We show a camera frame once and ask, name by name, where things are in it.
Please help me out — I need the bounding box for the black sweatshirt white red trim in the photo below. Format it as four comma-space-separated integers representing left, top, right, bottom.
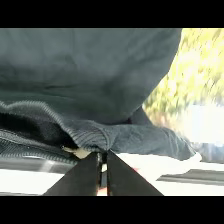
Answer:
0, 28, 203, 183

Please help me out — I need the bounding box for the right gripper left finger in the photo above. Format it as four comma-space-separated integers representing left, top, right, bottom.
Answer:
43, 152, 102, 197

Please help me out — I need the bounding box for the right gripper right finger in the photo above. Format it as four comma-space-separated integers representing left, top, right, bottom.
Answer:
106, 149, 165, 197

